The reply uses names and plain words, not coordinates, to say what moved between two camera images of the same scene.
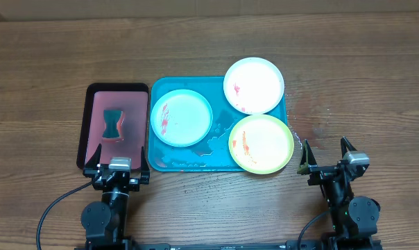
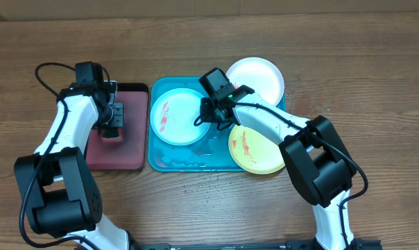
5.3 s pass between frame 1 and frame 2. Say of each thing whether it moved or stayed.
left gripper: moved
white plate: stayed
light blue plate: stayed
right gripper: moved
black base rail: stayed
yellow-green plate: stayed
